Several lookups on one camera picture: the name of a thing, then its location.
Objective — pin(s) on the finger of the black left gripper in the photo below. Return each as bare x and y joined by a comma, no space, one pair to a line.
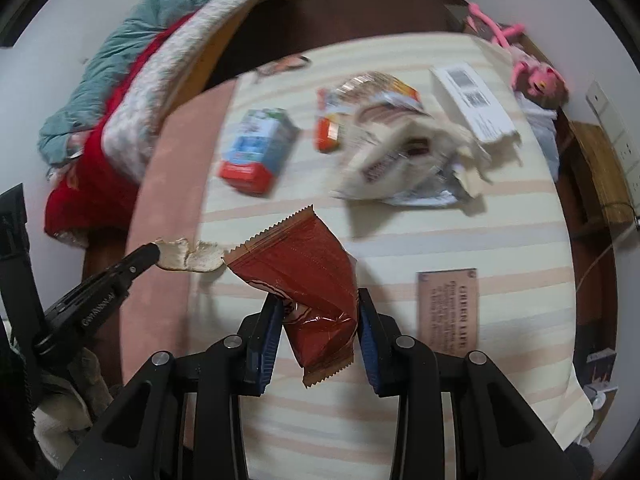
135,263

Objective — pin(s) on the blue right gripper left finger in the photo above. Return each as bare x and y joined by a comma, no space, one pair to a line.
262,332

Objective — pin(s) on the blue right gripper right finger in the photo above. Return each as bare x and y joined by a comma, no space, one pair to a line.
377,334

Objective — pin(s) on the beige peel scrap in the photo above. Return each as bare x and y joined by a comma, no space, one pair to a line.
182,256

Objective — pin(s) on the dark red snack wrapper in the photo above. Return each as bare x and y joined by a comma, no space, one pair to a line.
300,260

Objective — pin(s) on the orange fries snack bag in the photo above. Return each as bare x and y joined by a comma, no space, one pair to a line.
336,106

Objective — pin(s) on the white barcode box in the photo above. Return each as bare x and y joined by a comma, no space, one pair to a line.
467,100

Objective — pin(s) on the red blanket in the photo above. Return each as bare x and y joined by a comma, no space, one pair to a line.
93,195

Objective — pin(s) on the brown printed card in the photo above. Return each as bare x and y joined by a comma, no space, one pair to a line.
448,311

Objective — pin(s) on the bed with checkered mattress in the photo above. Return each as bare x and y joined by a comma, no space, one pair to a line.
130,135

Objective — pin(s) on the blue red milk carton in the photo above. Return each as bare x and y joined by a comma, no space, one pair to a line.
261,145

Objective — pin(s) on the crumpled white snack wrapper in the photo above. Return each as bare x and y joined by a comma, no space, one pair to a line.
398,155

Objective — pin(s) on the striped pink table cloth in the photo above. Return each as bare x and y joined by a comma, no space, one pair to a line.
515,236

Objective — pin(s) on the teal blue quilt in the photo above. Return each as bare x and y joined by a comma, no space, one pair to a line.
105,71

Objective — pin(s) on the white plastic bag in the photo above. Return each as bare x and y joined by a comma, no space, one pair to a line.
542,123

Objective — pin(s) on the wooden stool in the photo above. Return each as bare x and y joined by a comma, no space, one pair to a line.
599,177

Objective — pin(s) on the pink panther plush toy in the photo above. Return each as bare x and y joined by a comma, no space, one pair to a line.
539,81

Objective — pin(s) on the cardboard box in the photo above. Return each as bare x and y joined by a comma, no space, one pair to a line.
471,20

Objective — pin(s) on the white wall socket strip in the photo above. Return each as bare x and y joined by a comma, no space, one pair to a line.
626,151

